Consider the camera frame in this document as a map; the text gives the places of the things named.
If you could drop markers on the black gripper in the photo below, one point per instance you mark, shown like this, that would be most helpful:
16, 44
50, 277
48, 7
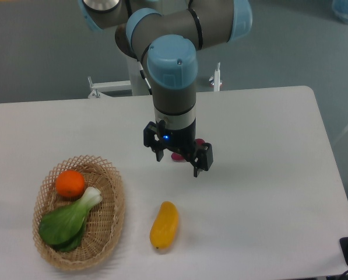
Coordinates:
182, 140

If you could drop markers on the orange fruit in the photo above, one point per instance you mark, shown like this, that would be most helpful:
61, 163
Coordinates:
70, 183

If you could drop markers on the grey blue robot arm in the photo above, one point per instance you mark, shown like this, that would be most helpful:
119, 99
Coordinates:
166, 47

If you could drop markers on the woven wicker basket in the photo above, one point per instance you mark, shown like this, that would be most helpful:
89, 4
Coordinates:
103, 224

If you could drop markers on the purple sweet potato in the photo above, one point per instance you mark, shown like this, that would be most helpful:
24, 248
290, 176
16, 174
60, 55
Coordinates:
179, 158

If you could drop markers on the white stand foot with caster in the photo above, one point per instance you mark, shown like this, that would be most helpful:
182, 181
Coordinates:
215, 80

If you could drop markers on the yellow mango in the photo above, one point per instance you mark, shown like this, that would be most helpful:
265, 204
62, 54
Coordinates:
165, 225

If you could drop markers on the green bok choy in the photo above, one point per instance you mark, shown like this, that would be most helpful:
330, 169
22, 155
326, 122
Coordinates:
64, 227

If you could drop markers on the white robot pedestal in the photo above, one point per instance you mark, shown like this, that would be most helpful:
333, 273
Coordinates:
136, 85

